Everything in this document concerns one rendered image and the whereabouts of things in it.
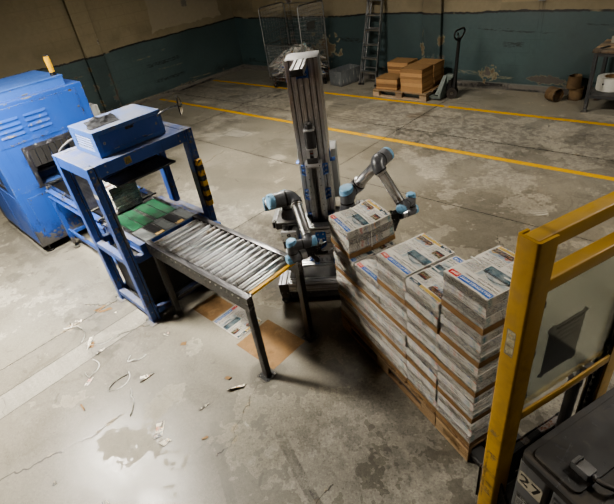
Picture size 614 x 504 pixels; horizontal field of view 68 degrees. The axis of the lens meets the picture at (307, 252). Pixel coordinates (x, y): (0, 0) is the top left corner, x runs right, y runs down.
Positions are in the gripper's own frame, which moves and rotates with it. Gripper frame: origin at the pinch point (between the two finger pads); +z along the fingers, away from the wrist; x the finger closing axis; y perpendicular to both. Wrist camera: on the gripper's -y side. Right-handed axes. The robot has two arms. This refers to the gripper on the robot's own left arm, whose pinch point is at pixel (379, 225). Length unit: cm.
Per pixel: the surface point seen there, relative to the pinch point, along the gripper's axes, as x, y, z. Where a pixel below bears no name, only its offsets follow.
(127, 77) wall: -945, -17, 58
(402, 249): 61, 21, 25
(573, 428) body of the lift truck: 186, -6, 27
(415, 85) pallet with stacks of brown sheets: -440, -57, -384
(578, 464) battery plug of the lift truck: 199, -2, 42
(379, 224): 22.5, 17.7, 15.0
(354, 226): 18.1, 20.9, 32.6
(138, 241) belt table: -119, -6, 168
